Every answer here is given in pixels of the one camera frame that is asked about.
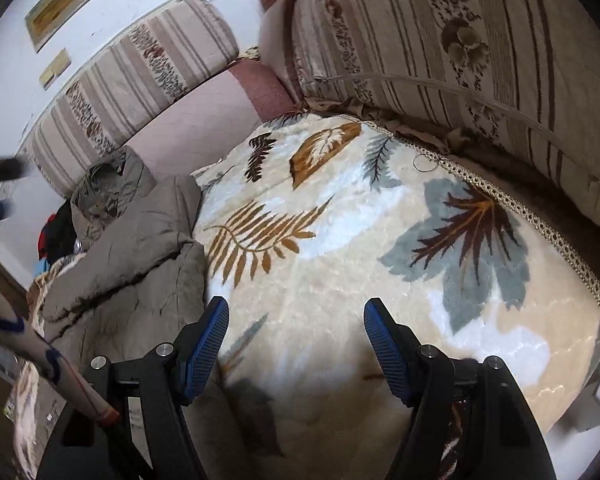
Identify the large framed wall picture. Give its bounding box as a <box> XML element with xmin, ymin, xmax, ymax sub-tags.
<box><xmin>24</xmin><ymin>0</ymin><xmax>92</xmax><ymax>53</ymax></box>

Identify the pile of dark clothes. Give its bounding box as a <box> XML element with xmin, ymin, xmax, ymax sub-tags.
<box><xmin>36</xmin><ymin>200</ymin><xmax>78</xmax><ymax>278</ymax></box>

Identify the small framed wall picture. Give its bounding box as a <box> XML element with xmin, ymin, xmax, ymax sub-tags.
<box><xmin>39</xmin><ymin>49</ymin><xmax>72</xmax><ymax>91</ymax></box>

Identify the long striped floral cushion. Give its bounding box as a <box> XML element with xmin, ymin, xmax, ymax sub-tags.
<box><xmin>31</xmin><ymin>0</ymin><xmax>241</xmax><ymax>198</ymax></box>

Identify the white patterned cable sleeve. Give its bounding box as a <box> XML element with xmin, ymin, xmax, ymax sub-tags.
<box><xmin>0</xmin><ymin>312</ymin><xmax>121</xmax><ymax>423</ymax></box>

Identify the grey-brown quilted jacket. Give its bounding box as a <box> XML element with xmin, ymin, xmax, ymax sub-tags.
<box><xmin>27</xmin><ymin>147</ymin><xmax>211</xmax><ymax>356</ymax></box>

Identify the cream leaf-print blanket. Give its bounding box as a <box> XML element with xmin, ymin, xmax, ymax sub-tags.
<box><xmin>10</xmin><ymin>110</ymin><xmax>600</xmax><ymax>480</ymax></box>

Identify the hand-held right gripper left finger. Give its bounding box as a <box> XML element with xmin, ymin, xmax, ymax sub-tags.
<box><xmin>35</xmin><ymin>296</ymin><xmax>230</xmax><ymax>480</ymax></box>

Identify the pink sofa seat cushion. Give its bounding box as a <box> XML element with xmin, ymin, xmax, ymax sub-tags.
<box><xmin>112</xmin><ymin>59</ymin><xmax>306</xmax><ymax>181</ymax></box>

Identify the large striped floral cushion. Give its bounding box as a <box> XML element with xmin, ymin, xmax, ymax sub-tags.
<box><xmin>290</xmin><ymin>0</ymin><xmax>600</xmax><ymax>241</ymax></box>

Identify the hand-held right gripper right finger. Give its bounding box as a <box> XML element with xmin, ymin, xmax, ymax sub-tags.
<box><xmin>364</xmin><ymin>298</ymin><xmax>556</xmax><ymax>480</ymax></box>

